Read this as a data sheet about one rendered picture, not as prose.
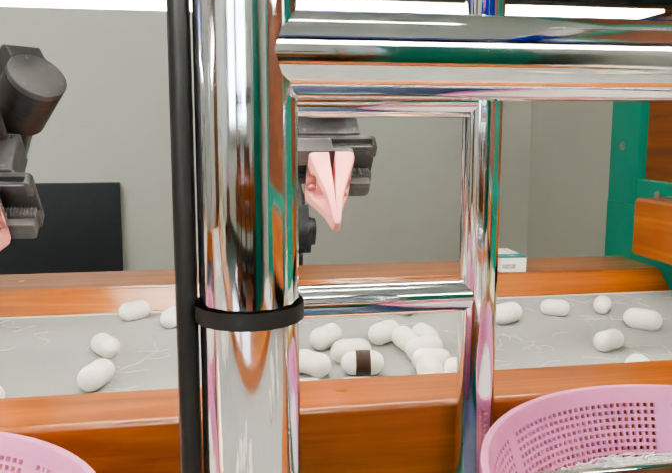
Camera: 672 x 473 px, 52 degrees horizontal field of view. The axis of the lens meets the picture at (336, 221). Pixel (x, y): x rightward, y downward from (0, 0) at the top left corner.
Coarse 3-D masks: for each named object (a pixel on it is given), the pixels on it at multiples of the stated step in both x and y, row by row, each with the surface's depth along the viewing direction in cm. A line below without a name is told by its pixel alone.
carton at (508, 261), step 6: (498, 252) 89; (504, 252) 89; (510, 252) 89; (516, 252) 89; (498, 258) 87; (504, 258) 86; (510, 258) 86; (516, 258) 86; (522, 258) 87; (498, 264) 87; (504, 264) 86; (510, 264) 86; (516, 264) 87; (522, 264) 87; (498, 270) 87; (504, 270) 86; (510, 270) 86; (516, 270) 87; (522, 270) 87
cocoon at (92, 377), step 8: (96, 360) 55; (104, 360) 55; (88, 368) 53; (96, 368) 53; (104, 368) 54; (112, 368) 55; (80, 376) 53; (88, 376) 53; (96, 376) 53; (104, 376) 54; (112, 376) 55; (80, 384) 53; (88, 384) 53; (96, 384) 53; (104, 384) 54
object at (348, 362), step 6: (348, 354) 57; (354, 354) 57; (372, 354) 57; (378, 354) 57; (342, 360) 57; (348, 360) 57; (354, 360) 56; (372, 360) 57; (378, 360) 57; (342, 366) 57; (348, 366) 56; (354, 366) 56; (372, 366) 56; (378, 366) 57; (348, 372) 57; (354, 372) 57; (372, 372) 57; (378, 372) 57
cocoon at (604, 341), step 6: (606, 330) 64; (612, 330) 64; (618, 330) 64; (594, 336) 64; (600, 336) 63; (606, 336) 63; (612, 336) 63; (618, 336) 63; (594, 342) 63; (600, 342) 63; (606, 342) 62; (612, 342) 63; (618, 342) 63; (600, 348) 63; (606, 348) 63; (612, 348) 63
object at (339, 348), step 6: (336, 342) 60; (342, 342) 60; (348, 342) 60; (354, 342) 60; (360, 342) 60; (366, 342) 60; (336, 348) 60; (342, 348) 59; (348, 348) 59; (354, 348) 60; (360, 348) 60; (366, 348) 60; (336, 354) 59; (342, 354) 59; (336, 360) 60
